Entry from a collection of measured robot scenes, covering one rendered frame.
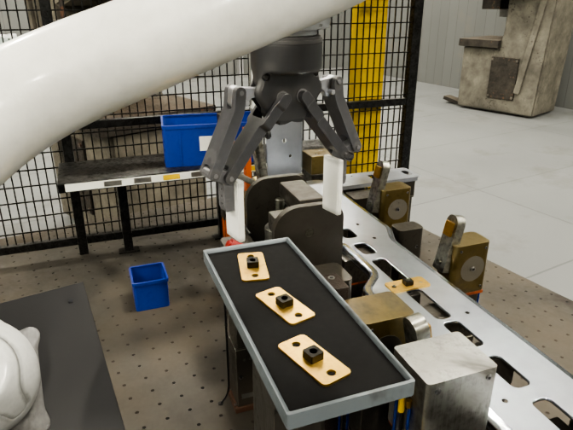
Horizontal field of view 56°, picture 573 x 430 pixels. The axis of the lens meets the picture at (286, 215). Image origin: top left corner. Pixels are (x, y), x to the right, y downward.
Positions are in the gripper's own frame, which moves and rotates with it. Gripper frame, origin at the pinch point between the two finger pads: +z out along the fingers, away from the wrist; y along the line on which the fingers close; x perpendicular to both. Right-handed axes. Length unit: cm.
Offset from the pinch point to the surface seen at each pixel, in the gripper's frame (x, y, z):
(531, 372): -14.8, 34.3, 28.6
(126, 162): 116, 17, 26
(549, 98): 357, 671, 113
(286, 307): -0.7, -0.5, 12.1
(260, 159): 61, 34, 14
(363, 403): -18.3, -3.3, 12.8
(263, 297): 3.0, -1.5, 12.2
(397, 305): 1.1, 21.5, 20.6
